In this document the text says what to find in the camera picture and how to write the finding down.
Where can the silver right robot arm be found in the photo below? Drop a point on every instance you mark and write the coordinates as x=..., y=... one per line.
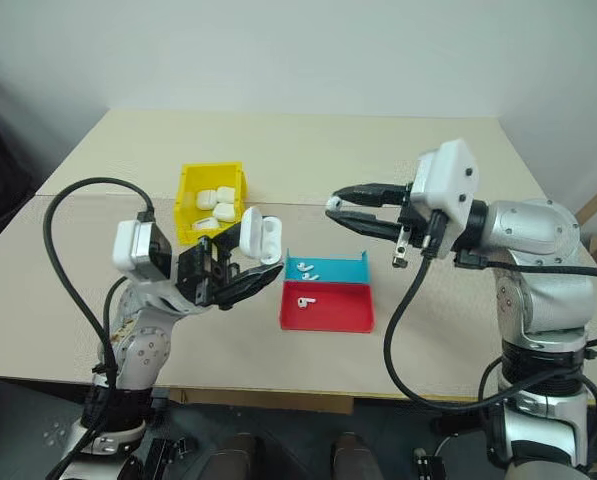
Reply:
x=543, y=280

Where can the black background object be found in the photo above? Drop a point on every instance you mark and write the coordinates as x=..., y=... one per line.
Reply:
x=0, y=190

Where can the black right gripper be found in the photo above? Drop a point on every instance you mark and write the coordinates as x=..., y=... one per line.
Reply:
x=412, y=225

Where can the red plastic tray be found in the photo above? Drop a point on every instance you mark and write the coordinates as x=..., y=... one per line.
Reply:
x=343, y=307

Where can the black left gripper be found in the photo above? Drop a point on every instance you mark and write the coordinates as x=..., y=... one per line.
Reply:
x=200, y=272

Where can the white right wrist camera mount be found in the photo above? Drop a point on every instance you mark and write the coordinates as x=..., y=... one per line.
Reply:
x=448, y=180

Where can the closed white earbud case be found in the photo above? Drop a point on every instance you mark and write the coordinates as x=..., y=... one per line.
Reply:
x=204, y=223
x=224, y=211
x=225, y=193
x=205, y=200

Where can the yellow plastic bin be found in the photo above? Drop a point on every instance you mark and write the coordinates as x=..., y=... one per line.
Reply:
x=185, y=200

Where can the white earbud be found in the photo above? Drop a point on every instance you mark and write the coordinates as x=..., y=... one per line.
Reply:
x=334, y=202
x=310, y=276
x=305, y=301
x=306, y=265

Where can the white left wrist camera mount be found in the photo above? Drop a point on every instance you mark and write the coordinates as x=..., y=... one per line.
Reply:
x=128, y=245

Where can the blue plastic tray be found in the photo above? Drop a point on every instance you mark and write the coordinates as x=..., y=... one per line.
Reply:
x=343, y=267

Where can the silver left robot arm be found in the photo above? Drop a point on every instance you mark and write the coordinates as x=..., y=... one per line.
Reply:
x=143, y=350

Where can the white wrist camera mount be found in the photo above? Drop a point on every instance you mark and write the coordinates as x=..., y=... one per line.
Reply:
x=448, y=180
x=128, y=245

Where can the white earbud case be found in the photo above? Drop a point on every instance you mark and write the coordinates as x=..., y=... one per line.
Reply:
x=225, y=193
x=204, y=223
x=260, y=235
x=205, y=200
x=224, y=211

